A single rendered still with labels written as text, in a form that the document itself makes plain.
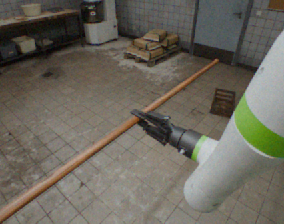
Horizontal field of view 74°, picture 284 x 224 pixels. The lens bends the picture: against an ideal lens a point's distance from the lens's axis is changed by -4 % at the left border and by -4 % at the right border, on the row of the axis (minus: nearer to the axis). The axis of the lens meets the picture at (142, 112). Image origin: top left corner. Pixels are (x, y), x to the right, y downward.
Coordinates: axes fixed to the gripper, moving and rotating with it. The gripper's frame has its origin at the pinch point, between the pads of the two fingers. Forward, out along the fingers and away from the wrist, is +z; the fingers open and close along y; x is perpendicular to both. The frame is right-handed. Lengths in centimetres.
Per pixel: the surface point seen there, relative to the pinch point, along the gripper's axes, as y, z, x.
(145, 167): 118, 41, 54
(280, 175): 120, -75, 135
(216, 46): 84, 106, 383
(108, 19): 52, 386, 324
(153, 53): 89, 195, 272
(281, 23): 20, -2, 384
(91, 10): 23, 386, 273
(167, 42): 78, 195, 320
